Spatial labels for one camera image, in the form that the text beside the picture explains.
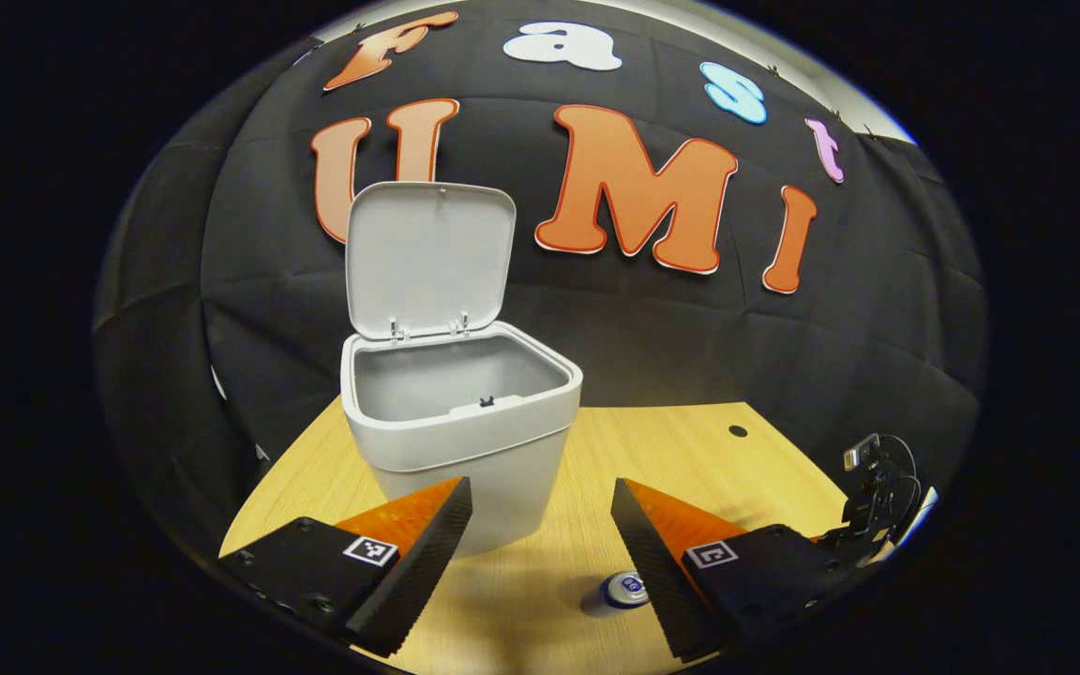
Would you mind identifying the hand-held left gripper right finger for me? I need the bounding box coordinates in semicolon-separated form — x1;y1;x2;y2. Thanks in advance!
609;478;864;663

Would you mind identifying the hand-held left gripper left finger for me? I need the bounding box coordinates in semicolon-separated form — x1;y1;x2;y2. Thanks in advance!
218;476;473;657

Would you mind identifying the silver blue pop can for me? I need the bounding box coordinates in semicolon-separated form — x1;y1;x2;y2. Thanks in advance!
580;570;651;618

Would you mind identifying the white desktop garbage bin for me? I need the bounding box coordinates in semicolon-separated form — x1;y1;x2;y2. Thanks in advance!
340;181;584;560

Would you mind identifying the wooden desktop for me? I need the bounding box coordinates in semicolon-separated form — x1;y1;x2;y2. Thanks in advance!
218;401;850;675

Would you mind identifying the white printed panel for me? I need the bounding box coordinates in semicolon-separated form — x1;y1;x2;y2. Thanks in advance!
896;486;940;559

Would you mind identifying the black backdrop cloth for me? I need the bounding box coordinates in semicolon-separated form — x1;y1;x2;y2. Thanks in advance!
93;0;988;563

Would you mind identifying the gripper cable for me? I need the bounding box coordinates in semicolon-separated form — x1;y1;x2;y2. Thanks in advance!
877;433;923;540

